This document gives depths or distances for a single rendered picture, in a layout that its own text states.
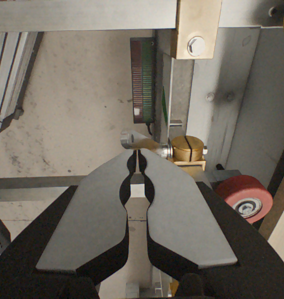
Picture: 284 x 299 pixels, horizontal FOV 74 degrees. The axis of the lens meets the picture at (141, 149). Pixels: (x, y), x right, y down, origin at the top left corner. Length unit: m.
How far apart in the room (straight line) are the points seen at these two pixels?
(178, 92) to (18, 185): 0.35
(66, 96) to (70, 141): 0.30
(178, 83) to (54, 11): 0.25
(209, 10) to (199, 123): 0.33
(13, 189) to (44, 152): 1.06
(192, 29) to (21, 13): 0.20
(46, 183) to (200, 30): 0.32
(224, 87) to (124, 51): 0.68
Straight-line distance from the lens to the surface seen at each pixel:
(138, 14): 0.28
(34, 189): 0.37
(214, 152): 0.62
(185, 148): 0.29
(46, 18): 0.30
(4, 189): 0.39
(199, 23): 0.28
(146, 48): 0.40
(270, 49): 0.51
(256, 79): 0.54
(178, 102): 0.43
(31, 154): 1.48
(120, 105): 1.16
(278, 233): 0.44
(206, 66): 0.51
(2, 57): 1.03
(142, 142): 0.15
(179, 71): 0.42
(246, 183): 0.32
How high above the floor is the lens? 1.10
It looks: 59 degrees down
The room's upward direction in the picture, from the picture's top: 177 degrees clockwise
